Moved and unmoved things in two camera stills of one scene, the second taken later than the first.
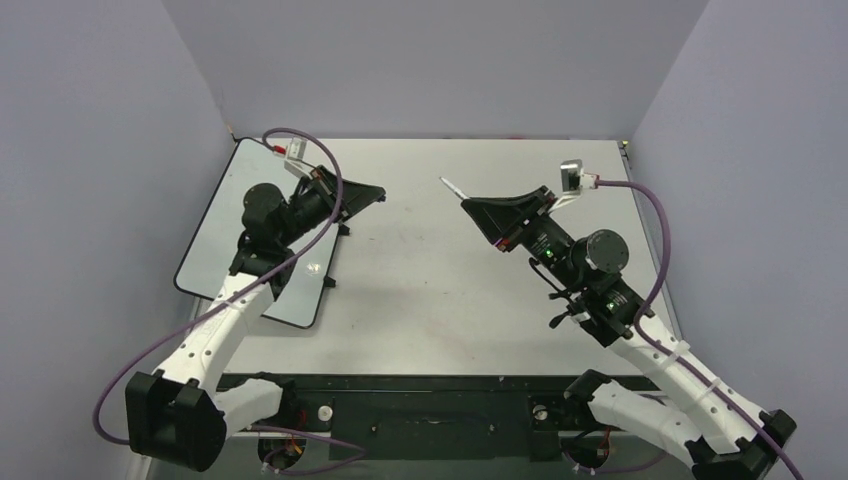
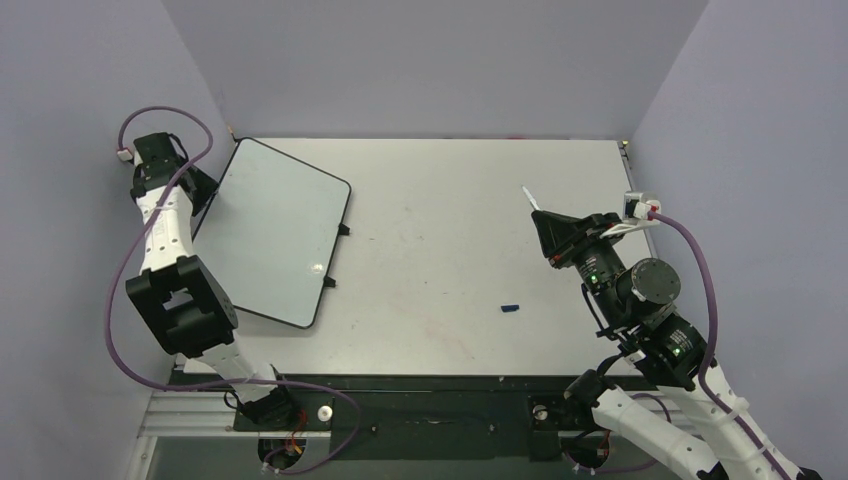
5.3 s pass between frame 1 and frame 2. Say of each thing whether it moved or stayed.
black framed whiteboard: stayed
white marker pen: moved
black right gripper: moved
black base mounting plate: stayed
